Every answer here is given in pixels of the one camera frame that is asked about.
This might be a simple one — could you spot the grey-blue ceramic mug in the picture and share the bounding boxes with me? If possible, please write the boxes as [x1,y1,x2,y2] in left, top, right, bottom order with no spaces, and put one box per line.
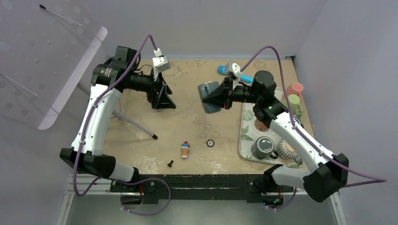
[198,82,221,114]

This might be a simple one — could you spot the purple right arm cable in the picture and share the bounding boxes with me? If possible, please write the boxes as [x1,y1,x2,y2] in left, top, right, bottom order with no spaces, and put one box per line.
[241,45,388,212]

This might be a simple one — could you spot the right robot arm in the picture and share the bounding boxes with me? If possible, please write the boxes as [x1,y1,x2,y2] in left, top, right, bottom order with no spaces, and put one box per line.
[198,70,349,203]

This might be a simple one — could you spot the small round token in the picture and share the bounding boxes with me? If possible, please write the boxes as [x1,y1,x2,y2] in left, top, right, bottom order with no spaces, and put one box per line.
[206,139,215,147]

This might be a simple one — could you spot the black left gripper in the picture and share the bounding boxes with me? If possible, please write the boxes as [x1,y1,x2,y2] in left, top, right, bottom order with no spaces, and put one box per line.
[125,67,176,109]

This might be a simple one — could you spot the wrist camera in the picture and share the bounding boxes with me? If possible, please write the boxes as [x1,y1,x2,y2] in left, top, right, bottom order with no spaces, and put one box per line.
[152,48,171,73]
[224,62,242,82]

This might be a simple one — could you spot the striped ceramic mug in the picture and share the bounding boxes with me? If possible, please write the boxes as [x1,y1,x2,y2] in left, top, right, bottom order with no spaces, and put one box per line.
[275,139,299,160]

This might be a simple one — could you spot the blue toy microphone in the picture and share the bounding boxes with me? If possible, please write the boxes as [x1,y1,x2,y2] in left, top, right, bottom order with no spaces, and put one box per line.
[217,65,253,84]

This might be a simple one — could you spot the dark grey mug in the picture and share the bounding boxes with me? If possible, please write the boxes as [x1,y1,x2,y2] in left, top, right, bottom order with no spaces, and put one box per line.
[251,136,279,159]

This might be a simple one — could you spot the pink ceramic mug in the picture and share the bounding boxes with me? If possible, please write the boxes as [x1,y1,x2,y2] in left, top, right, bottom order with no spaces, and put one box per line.
[285,82,304,101]

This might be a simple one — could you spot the light green ceramic mug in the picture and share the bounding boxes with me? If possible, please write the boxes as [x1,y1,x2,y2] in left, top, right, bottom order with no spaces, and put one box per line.
[288,94,303,116]

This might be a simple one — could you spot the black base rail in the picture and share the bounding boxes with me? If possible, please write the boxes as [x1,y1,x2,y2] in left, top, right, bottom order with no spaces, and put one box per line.
[110,174,294,204]

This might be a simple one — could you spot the ice cream toy figure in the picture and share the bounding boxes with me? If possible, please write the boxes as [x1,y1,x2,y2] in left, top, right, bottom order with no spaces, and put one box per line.
[181,141,190,158]

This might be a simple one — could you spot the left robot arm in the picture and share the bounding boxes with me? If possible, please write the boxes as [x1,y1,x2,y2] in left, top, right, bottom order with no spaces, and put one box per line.
[60,46,176,192]

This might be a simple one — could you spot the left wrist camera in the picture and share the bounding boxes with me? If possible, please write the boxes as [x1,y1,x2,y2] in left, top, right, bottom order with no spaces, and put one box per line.
[152,48,171,73]

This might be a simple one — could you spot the white leaf-print tray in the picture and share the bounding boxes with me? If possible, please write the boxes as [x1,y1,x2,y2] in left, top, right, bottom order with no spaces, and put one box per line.
[239,103,303,168]

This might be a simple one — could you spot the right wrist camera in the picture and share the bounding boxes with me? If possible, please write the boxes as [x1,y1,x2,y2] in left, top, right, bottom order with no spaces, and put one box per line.
[224,62,242,82]

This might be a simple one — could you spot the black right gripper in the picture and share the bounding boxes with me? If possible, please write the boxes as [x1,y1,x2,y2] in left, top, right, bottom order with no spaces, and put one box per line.
[204,75,261,110]

